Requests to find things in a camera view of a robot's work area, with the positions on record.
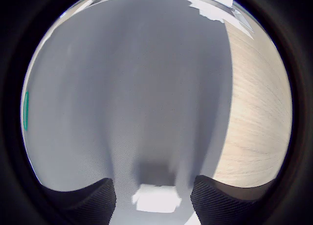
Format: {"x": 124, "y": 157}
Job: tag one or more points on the small white plastic terminal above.
{"x": 156, "y": 199}

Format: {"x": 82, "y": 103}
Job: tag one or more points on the white tape piece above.
{"x": 210, "y": 9}

